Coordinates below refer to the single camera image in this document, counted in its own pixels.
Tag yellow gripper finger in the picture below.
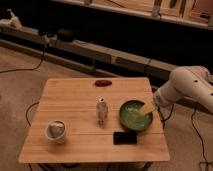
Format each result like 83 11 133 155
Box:
139 101 157 116

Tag green ceramic bowl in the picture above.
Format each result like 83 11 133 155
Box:
119 100 153 131

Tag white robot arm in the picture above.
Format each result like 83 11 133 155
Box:
139 66 213 115

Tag small white ceramic vase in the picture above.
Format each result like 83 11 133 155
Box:
96 98 108 125

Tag black rectangular block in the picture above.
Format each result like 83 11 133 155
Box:
113 132 137 145

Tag dark red flat object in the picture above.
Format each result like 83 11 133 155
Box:
94 80 112 87

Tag long wooden bench shelf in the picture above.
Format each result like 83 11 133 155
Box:
0 26 175 80

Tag wooden table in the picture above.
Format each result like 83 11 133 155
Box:
19 78 170 163

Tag white cup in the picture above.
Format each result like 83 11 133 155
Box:
44 121 66 144

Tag black object on bench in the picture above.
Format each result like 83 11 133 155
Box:
57 29 75 42

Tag white figurine on bench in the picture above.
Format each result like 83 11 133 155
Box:
0 9 22 29

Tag black cable right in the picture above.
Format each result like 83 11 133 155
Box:
190 103 213 171

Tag black floor cable left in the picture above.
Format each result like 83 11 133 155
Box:
0 49 46 75

